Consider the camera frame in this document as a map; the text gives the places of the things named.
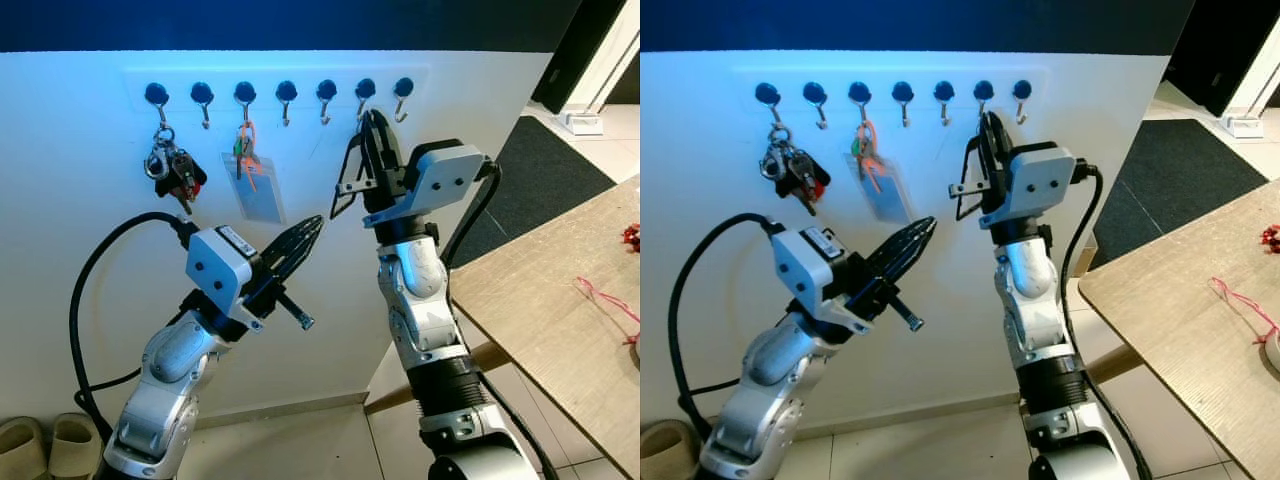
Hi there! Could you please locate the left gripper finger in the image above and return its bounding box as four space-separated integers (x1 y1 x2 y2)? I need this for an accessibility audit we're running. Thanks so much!
872 218 939 269
885 227 937 293
275 225 323 289
265 215 326 266

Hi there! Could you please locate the black card holder frame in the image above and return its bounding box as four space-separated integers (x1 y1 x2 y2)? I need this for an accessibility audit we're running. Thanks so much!
948 140 993 223
330 135 373 219

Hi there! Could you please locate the bunch of keys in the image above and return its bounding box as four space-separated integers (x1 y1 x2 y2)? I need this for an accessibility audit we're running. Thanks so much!
757 125 831 216
144 125 209 216

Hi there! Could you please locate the black floor mat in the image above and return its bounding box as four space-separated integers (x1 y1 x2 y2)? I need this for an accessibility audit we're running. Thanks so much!
455 115 619 266
1088 118 1269 271

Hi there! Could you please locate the wooden table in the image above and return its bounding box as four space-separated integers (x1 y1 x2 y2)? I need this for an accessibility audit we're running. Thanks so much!
1078 180 1280 480
365 175 641 480

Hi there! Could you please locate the white pole stand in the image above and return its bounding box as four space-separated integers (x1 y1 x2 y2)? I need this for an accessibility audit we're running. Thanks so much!
548 0 641 136
1205 30 1280 139

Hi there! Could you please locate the beige slipper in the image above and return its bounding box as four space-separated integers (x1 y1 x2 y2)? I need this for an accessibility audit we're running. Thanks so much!
640 420 701 480
0 415 49 480
48 412 106 479

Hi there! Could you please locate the card holder with orange lanyard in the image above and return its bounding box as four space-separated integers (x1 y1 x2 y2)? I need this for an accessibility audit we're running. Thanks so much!
845 120 913 225
221 120 288 225

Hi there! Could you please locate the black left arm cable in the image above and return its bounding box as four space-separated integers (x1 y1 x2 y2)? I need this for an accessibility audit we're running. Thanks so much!
668 212 786 446
68 212 196 441

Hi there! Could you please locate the white hook rail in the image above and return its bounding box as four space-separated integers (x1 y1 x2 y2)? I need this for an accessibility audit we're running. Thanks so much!
730 66 1049 113
124 66 431 113

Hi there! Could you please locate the pink string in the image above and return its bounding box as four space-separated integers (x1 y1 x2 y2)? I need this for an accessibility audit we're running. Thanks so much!
575 277 641 346
1208 277 1273 346

